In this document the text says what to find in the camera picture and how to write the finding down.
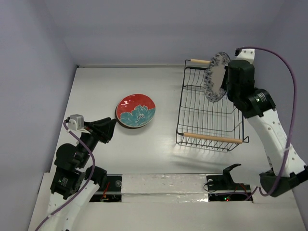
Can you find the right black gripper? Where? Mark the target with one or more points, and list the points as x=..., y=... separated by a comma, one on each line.
x=229, y=78

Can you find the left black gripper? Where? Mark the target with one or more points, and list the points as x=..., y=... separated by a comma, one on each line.
x=104, y=127

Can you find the grey tree pattern plate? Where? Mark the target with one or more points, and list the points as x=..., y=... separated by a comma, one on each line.
x=214, y=77

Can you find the dark teal blossom plate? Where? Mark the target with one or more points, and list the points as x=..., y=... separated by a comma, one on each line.
x=118, y=120

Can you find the red and teal plate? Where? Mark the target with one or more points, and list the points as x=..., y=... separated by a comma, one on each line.
x=135, y=110

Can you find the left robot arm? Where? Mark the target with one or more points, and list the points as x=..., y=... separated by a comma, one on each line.
x=77, y=177

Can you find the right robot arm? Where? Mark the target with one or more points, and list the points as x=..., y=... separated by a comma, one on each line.
x=287, y=169

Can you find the silver foil strip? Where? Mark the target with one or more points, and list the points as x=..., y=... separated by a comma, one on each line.
x=163, y=188

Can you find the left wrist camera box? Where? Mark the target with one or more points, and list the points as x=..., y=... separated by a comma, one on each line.
x=75, y=122

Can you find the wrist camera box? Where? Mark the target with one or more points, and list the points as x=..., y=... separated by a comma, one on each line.
x=245, y=54
x=75, y=122

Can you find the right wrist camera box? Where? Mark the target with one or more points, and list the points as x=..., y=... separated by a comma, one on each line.
x=245, y=54

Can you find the black wire dish rack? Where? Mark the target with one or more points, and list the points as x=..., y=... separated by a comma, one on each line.
x=203, y=124

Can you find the aluminium rail right side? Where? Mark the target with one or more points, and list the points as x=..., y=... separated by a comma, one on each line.
x=257, y=108

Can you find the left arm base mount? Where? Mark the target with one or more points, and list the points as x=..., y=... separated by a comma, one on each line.
x=111, y=192

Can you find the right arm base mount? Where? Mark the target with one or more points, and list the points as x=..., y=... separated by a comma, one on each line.
x=219, y=190

